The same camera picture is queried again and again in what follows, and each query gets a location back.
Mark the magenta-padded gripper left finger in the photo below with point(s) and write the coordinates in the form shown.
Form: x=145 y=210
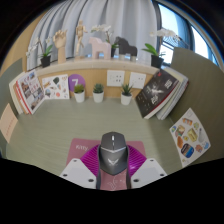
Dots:
x=80 y=173

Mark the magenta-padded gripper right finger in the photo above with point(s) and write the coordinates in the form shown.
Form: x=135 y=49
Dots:
x=146 y=171

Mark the grey computer mouse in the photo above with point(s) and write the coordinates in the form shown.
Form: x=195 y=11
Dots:
x=113 y=156

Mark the white food picture card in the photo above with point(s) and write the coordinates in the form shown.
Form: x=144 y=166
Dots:
x=190 y=138

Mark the small plant in white pot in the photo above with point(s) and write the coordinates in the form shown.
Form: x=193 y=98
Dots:
x=126 y=99
x=98 y=96
x=79 y=96

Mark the black cover book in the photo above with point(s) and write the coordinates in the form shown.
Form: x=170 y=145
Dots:
x=155 y=93

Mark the purple round number sticker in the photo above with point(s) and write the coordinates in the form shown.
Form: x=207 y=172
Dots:
x=76 y=80

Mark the photo-cover book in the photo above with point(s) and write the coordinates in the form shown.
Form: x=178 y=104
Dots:
x=31 y=91

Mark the red-spined book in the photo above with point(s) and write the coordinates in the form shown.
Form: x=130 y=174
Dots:
x=19 y=98

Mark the grey-green desk divider panel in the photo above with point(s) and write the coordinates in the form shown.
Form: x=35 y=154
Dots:
x=200 y=83
x=8 y=73

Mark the wooden desk shelf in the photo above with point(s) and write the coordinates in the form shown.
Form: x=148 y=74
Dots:
x=96 y=65

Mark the black horse figure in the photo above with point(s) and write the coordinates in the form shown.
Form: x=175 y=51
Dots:
x=126 y=48

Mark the pink horse figure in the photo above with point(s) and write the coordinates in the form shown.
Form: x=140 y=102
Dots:
x=100 y=48

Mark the wooden hand model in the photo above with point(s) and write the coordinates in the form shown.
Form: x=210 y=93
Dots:
x=60 y=41

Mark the grey curtain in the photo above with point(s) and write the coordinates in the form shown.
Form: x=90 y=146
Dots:
x=133 y=20

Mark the dark-framed window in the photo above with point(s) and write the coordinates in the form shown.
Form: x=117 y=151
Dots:
x=173 y=20

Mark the white wall socket plate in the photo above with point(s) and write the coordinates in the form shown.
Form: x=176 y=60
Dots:
x=137 y=80
x=115 y=78

